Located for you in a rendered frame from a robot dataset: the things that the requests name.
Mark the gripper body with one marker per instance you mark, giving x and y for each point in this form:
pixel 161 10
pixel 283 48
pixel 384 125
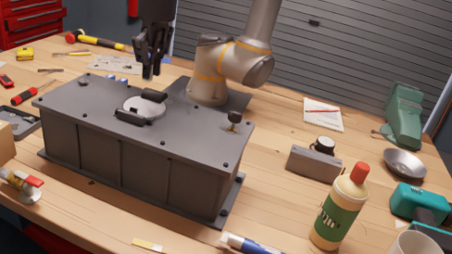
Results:
pixel 157 12

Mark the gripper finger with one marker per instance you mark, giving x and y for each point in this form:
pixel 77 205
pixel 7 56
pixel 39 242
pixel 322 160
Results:
pixel 162 46
pixel 143 49

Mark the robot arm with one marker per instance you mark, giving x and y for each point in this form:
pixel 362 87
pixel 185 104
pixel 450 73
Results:
pixel 229 60

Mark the white block with blue ends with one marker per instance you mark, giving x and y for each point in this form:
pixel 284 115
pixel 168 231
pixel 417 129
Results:
pixel 122 80
pixel 110 76

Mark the silver round lid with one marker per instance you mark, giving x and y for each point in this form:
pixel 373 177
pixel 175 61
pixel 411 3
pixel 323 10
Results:
pixel 144 107

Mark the grey round release button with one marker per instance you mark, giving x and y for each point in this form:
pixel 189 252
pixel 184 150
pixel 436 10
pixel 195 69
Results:
pixel 83 82

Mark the dark-headed brass key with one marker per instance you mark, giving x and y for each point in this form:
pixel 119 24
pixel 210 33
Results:
pixel 234 116

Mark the grey fuel cap jig body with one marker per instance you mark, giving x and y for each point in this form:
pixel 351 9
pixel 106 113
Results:
pixel 106 148

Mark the brass lock cylinder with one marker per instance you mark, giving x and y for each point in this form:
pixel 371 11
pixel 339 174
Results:
pixel 230 130

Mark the grey key block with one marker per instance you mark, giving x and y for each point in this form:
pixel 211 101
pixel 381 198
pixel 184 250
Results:
pixel 310 166

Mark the green glue bottle red cap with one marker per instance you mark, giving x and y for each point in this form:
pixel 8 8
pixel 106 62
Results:
pixel 339 212

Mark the red yellow black hammer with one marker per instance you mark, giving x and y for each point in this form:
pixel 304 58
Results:
pixel 88 39

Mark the yellow utility knife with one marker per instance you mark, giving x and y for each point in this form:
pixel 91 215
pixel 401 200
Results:
pixel 79 53

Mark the black flat hinge bar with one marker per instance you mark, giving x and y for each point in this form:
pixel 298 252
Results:
pixel 129 118

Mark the grey metal ruler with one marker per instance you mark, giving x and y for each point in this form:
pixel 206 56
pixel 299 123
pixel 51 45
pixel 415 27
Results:
pixel 50 70

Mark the red tool chest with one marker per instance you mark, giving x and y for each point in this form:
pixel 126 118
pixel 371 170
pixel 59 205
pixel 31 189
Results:
pixel 31 21

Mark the yellow tape measure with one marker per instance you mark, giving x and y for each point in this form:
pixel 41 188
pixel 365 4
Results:
pixel 24 53

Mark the red and black screwdriver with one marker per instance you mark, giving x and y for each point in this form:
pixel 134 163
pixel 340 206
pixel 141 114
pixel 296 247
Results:
pixel 24 95

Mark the red flat device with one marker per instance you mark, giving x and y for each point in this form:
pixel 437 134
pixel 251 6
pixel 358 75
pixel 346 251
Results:
pixel 6 80

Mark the grey parts tray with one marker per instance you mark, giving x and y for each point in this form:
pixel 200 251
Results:
pixel 19 123

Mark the brown cardboard box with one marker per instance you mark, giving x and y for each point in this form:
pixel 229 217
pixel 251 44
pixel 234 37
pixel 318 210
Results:
pixel 6 141

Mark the red pencil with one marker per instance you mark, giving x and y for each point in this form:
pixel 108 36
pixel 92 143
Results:
pixel 321 111

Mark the white notepad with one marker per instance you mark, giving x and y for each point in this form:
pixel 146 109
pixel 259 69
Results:
pixel 323 122

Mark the black mug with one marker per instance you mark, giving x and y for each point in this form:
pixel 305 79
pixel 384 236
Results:
pixel 323 145

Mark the grey roller door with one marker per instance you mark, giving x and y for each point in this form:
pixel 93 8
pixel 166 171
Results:
pixel 353 53

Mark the yellow and white tag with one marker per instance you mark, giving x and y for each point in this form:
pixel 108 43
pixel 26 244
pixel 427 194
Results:
pixel 143 243

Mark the red container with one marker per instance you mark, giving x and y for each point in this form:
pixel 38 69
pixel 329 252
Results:
pixel 53 244

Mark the blue and white tube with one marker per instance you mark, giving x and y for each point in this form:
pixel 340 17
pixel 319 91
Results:
pixel 247 244

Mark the green bench vise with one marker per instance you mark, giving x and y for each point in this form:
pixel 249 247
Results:
pixel 402 116

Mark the silver metal bowl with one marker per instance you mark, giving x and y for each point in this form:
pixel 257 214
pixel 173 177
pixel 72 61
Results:
pixel 404 163

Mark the white triangular scrap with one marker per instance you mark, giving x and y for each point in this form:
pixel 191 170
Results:
pixel 400 224

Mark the teal power tool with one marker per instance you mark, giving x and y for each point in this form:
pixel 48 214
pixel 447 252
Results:
pixel 416 201

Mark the white cup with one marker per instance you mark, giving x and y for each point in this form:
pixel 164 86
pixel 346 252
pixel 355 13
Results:
pixel 413 245

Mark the red wall-mounted box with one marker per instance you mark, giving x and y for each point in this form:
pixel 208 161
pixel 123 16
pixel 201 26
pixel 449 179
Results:
pixel 133 7

